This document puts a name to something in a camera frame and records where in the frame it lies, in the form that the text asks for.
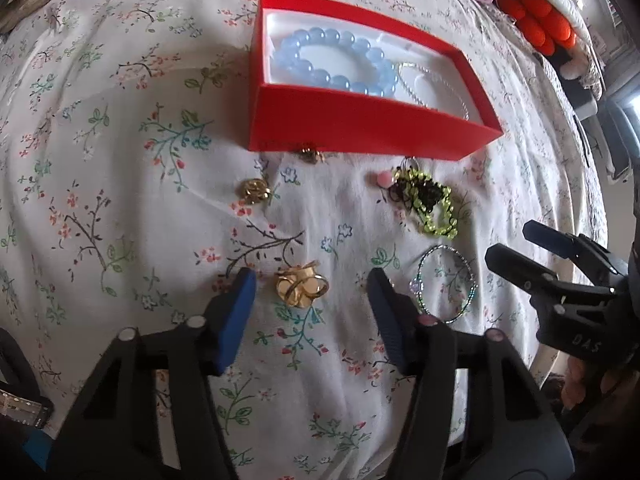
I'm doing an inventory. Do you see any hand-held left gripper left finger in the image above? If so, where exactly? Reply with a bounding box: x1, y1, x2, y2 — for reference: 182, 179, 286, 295
47, 267, 258, 480

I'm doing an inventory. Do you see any small gold ring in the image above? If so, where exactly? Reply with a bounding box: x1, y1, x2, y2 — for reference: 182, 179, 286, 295
236, 177, 275, 206

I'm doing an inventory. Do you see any red jewelry box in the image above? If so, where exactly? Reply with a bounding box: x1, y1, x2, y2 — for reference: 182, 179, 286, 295
248, 0, 504, 162

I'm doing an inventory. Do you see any large gold ring cluster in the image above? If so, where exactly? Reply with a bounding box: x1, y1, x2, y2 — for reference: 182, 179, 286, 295
275, 260, 331, 310

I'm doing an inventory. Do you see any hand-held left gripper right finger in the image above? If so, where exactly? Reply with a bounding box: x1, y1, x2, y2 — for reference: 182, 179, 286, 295
367, 267, 576, 480

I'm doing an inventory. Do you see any blue bead bracelet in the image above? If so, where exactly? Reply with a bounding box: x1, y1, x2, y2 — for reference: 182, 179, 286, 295
270, 27, 401, 98

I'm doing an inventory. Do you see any orange plush toy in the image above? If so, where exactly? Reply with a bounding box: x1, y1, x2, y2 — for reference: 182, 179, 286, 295
494, 0, 578, 57

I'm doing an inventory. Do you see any green and black beaded ornament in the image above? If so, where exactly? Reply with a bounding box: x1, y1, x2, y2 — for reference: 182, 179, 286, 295
387, 157, 460, 239

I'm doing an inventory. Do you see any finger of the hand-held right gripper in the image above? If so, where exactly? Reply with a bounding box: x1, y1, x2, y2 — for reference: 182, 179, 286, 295
484, 242, 560, 292
522, 219, 626, 278

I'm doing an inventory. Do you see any thin beaded bracelet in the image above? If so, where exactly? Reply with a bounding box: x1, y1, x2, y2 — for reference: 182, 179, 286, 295
414, 245, 480, 323

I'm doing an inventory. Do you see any dark strap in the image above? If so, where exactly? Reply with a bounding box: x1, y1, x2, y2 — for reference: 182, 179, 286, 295
0, 329, 55, 431

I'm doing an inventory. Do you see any person's right hand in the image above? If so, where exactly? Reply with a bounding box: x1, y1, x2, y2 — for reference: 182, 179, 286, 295
560, 355, 640, 423

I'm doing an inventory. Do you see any floral bedsheet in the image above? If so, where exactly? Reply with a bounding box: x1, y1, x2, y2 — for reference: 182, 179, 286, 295
0, 0, 608, 480

